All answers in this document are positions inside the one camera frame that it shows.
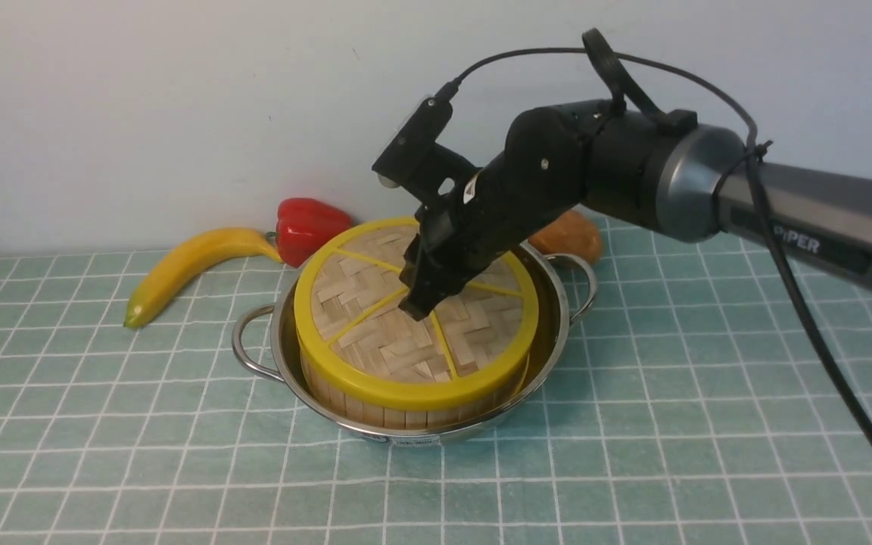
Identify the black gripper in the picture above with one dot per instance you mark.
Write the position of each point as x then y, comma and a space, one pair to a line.
484, 216

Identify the woven bamboo steamer lid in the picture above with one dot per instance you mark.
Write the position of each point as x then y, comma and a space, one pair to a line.
355, 336

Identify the bamboo steamer basket yellow rim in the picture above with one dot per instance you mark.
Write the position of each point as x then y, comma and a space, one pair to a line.
406, 412

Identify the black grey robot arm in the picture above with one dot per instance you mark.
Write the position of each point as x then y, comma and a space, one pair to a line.
687, 187

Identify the stainless steel pot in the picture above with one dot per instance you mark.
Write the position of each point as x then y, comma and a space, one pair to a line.
282, 362

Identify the red plastic bell pepper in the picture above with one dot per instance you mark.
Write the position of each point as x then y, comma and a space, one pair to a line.
303, 226

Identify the brown plastic potato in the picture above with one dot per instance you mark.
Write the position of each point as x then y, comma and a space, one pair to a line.
572, 233

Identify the yellow plastic banana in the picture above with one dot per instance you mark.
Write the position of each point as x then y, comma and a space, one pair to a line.
188, 260

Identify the green checkered tablecloth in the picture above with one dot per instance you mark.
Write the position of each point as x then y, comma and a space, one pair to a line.
687, 408

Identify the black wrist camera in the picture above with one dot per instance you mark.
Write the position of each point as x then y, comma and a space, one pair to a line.
415, 161

